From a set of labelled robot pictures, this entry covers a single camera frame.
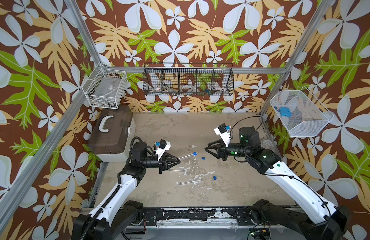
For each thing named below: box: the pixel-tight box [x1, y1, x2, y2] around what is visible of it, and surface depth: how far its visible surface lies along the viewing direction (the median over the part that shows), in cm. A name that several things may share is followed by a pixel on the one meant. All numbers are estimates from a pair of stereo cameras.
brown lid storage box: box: [87, 105, 136, 163], surface depth 90 cm
